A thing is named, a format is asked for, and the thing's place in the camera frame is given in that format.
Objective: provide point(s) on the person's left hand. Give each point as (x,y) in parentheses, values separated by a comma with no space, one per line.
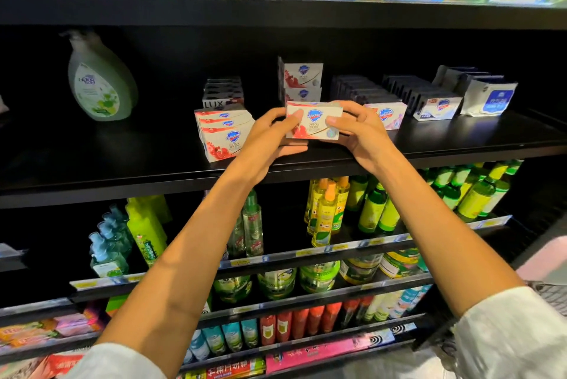
(266,148)

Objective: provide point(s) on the person's right hand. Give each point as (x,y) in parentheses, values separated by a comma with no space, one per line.
(372,137)

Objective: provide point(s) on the white red printed soap box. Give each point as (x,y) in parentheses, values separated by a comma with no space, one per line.
(312,123)
(226,142)
(217,111)

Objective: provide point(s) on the black store shelf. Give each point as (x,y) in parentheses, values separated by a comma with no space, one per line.
(35,308)
(106,161)

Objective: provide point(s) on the pale green pump soap bottle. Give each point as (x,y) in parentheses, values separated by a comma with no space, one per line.
(100,80)

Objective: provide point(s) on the person's left forearm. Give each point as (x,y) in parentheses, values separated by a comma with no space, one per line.
(173,277)

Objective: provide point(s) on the person's right forearm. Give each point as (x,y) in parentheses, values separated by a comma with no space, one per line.
(452,237)

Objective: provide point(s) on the row of white pink soap boxes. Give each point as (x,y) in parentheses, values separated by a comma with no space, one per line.
(385,113)

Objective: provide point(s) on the row of purple soap boxes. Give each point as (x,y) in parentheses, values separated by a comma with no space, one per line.
(223,93)

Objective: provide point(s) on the row of white blue soap boxes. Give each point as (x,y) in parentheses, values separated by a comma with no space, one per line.
(439,107)

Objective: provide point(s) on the clear green spray bottles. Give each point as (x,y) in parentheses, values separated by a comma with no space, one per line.
(251,224)

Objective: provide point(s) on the row of white red soap boxes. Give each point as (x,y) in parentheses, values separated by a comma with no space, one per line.
(303,76)

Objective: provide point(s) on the row of white upright packs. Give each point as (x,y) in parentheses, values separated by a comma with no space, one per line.
(492,98)

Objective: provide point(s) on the green lidded wipe tub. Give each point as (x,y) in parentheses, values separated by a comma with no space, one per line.
(277,281)
(232,287)
(321,275)

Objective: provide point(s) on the long pink packet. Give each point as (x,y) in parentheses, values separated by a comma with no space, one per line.
(328,349)

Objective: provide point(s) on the green white box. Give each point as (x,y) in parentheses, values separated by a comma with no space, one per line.
(116,305)

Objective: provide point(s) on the yellow red packets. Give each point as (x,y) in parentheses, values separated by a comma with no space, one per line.
(226,368)

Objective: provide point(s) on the red snack packet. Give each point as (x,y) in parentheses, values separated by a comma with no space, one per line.
(60,364)

